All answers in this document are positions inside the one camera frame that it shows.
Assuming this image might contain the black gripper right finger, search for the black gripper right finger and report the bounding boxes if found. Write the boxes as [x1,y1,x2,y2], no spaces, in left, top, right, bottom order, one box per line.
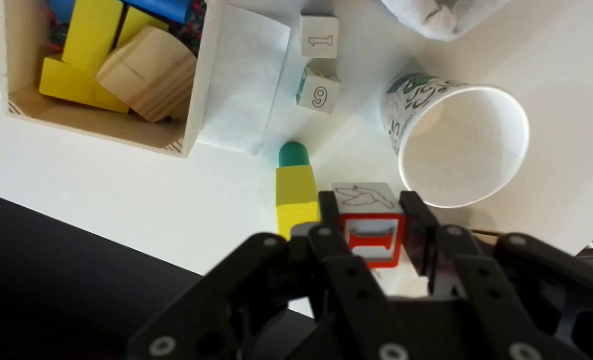
[399,189,442,276]

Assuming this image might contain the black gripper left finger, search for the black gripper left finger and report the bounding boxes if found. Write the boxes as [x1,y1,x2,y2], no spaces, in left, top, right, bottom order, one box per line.
[317,189,344,230]

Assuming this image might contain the tall yellow block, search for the tall yellow block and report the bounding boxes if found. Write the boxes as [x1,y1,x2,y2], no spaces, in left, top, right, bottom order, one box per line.
[275,164,323,239]

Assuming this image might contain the white cube with red print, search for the white cube with red print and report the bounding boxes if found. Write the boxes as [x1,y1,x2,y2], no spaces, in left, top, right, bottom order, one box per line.
[328,179,410,270]

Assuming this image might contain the white cube with green print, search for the white cube with green print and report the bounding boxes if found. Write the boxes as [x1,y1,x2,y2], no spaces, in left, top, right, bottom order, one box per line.
[294,57,343,115]

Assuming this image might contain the green cylinder block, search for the green cylinder block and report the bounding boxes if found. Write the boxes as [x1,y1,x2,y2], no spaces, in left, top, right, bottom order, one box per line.
[277,137,310,167]

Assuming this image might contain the patterned paper cup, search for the patterned paper cup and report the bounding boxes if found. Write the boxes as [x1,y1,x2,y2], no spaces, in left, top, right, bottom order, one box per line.
[380,71,534,209]

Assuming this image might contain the white paper napkin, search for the white paper napkin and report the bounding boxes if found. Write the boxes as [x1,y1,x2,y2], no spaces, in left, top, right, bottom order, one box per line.
[194,4,292,155]

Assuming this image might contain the white wooden box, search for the white wooden box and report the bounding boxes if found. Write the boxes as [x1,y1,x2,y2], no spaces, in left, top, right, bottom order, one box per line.
[0,0,229,160]

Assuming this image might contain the white paper basket liner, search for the white paper basket liner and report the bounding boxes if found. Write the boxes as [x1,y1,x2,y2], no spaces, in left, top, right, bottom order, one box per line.
[380,0,513,41]

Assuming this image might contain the dark patterned block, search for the dark patterned block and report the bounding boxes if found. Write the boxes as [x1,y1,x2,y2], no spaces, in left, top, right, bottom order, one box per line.
[168,0,209,56]

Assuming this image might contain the natural wood block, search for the natural wood block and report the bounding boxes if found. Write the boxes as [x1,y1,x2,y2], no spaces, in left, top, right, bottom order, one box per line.
[95,26,198,124]

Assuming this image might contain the blue cylinder block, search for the blue cylinder block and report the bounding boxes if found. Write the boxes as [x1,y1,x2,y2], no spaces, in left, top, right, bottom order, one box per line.
[123,0,194,26]

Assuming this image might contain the small yellow block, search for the small yellow block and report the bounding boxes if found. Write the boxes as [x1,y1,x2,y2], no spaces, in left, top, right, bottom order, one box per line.
[114,6,173,51]

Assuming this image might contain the yellow triangular block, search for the yellow triangular block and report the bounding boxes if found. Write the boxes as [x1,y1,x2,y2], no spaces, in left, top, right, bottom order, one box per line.
[39,56,131,113]

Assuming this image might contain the long yellow block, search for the long yellow block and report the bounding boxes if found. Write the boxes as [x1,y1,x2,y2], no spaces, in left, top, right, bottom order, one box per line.
[60,0,126,74]

